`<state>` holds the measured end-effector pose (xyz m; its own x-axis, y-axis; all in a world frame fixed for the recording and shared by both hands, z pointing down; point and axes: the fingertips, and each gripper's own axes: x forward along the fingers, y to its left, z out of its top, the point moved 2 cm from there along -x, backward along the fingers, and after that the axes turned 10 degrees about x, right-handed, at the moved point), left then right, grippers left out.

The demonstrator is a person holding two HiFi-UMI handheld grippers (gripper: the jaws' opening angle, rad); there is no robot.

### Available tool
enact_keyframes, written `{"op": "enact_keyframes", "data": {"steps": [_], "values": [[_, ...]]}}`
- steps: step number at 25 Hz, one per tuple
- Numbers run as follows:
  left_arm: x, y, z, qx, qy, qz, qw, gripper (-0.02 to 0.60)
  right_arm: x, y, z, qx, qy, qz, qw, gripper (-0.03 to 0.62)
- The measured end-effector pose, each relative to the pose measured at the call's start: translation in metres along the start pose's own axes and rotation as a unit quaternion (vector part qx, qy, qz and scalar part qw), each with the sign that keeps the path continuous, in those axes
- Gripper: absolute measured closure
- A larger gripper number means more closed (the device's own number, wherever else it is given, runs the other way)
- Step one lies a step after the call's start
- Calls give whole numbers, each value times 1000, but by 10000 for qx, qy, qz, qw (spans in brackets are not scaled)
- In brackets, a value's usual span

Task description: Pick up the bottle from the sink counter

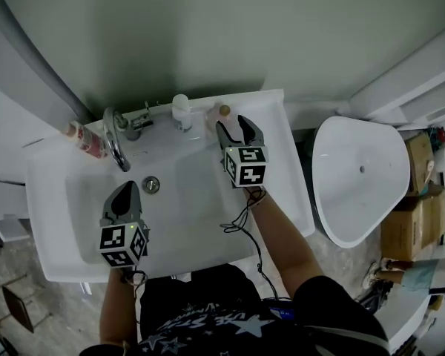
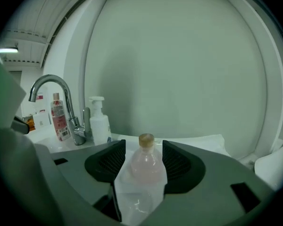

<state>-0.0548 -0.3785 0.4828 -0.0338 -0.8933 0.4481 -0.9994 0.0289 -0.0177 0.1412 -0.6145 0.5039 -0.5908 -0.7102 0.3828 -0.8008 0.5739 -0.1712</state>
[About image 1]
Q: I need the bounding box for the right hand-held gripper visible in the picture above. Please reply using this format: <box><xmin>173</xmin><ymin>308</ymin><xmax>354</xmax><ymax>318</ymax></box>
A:
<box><xmin>215</xmin><ymin>114</ymin><xmax>270</xmax><ymax>191</ymax></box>

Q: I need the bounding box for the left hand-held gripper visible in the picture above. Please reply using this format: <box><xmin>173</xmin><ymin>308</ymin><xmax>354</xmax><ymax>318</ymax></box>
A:
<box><xmin>98</xmin><ymin>181</ymin><xmax>151</xmax><ymax>271</ymax></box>

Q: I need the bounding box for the clear bottle with wooden cap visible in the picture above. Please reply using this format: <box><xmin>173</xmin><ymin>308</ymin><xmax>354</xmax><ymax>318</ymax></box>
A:
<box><xmin>203</xmin><ymin>102</ymin><xmax>233</xmax><ymax>137</ymax></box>

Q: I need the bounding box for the person's left forearm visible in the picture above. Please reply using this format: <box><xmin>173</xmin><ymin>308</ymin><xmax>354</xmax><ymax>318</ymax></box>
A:
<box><xmin>99</xmin><ymin>268</ymin><xmax>146</xmax><ymax>349</ymax></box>

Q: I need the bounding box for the person's right forearm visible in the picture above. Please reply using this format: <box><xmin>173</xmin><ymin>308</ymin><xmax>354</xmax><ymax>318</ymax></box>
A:
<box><xmin>243</xmin><ymin>185</ymin><xmax>328</xmax><ymax>306</ymax></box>

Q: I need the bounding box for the chrome sink drain plug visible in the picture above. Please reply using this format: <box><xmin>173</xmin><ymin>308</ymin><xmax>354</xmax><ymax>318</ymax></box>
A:
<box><xmin>142</xmin><ymin>176</ymin><xmax>161</xmax><ymax>194</ymax></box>

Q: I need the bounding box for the white plastic bottle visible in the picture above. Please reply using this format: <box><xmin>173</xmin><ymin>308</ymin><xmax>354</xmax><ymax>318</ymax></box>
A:
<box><xmin>170</xmin><ymin>93</ymin><xmax>194</xmax><ymax>134</ymax></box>

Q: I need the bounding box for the white sink counter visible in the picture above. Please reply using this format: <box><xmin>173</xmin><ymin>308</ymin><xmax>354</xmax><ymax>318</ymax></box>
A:
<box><xmin>24</xmin><ymin>88</ymin><xmax>316</xmax><ymax>283</ymax></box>

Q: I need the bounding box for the chrome faucet spout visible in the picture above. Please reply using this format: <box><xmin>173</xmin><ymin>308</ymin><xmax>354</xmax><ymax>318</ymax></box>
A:
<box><xmin>102</xmin><ymin>106</ymin><xmax>131</xmax><ymax>174</ymax></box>

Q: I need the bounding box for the pink patterned tube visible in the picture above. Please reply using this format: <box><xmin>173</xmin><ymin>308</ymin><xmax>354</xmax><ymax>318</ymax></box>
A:
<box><xmin>61</xmin><ymin>121</ymin><xmax>109</xmax><ymax>159</ymax></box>

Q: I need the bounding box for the dark brown chair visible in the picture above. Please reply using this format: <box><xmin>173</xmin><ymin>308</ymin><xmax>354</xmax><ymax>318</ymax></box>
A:
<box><xmin>1</xmin><ymin>285</ymin><xmax>36</xmax><ymax>335</ymax></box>

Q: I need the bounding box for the black star-print shirt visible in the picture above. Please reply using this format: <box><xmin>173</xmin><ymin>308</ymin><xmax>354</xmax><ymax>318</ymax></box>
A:
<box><xmin>88</xmin><ymin>263</ymin><xmax>391</xmax><ymax>356</ymax></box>

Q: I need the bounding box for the small cardboard box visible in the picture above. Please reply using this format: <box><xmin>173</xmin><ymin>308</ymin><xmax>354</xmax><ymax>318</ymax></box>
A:
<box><xmin>403</xmin><ymin>131</ymin><xmax>437</xmax><ymax>197</ymax></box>

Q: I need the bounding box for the large cardboard box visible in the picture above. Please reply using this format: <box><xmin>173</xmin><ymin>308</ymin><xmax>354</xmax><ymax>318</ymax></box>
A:
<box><xmin>379</xmin><ymin>182</ymin><xmax>445</xmax><ymax>263</ymax></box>

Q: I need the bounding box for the white board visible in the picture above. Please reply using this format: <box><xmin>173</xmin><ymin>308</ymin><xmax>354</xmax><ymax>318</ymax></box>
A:
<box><xmin>384</xmin><ymin>294</ymin><xmax>432</xmax><ymax>352</ymax></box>

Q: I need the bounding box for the black cable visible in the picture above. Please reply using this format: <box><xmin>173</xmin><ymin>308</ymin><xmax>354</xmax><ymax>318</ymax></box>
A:
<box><xmin>221</xmin><ymin>186</ymin><xmax>294</xmax><ymax>304</ymax></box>
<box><xmin>121</xmin><ymin>268</ymin><xmax>150</xmax><ymax>326</ymax></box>

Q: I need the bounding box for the chrome faucet handle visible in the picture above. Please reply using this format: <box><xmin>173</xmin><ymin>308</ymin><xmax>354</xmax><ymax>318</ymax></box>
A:
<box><xmin>119</xmin><ymin>101</ymin><xmax>155</xmax><ymax>141</ymax></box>

